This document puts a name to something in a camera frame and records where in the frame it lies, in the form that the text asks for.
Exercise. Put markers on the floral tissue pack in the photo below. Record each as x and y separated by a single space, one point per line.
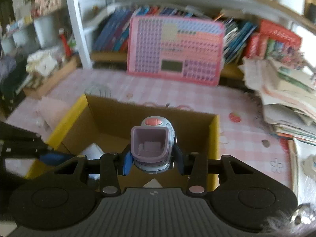
44 61

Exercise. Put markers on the pink learning tablet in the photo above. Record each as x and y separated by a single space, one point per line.
172 54

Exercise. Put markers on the white bookshelf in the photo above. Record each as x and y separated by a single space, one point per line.
79 29

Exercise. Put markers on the row of colourful books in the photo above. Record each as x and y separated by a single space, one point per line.
111 34

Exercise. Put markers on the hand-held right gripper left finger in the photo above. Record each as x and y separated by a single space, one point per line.
127 163

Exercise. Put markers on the thick red book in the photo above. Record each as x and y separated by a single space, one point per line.
279 33

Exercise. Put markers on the white bent booklet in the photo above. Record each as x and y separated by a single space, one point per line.
98 17

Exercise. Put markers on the stack of papers and books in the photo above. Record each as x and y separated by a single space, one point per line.
284 98

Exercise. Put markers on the wooden chess box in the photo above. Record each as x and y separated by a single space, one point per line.
56 79

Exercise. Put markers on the yellow cardboard box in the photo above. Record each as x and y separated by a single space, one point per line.
111 121

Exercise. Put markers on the pile of dark clothes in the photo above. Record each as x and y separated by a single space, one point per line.
9 79

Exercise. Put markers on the grey purple toy truck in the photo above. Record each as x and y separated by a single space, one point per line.
148 138

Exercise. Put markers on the white notebooks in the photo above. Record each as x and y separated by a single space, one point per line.
302 185

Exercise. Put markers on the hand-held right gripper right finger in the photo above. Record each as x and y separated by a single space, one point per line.
179 161

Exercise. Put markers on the pale fluffy cloth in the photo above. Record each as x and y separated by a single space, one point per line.
284 222

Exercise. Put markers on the white charger plug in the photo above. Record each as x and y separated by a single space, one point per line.
92 150

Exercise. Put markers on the pink checked tablecloth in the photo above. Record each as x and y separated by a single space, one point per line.
172 96

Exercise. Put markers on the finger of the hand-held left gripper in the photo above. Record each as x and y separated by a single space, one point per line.
56 157

